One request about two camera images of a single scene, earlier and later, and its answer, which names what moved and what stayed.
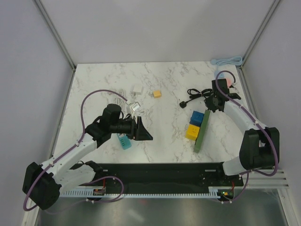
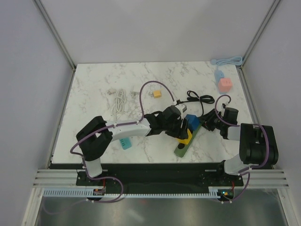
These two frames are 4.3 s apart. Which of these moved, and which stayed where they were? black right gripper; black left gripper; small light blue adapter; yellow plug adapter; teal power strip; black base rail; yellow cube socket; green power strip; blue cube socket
Moved: green power strip; black left gripper; yellow cube socket; black right gripper; blue cube socket
Stayed: yellow plug adapter; teal power strip; black base rail; small light blue adapter
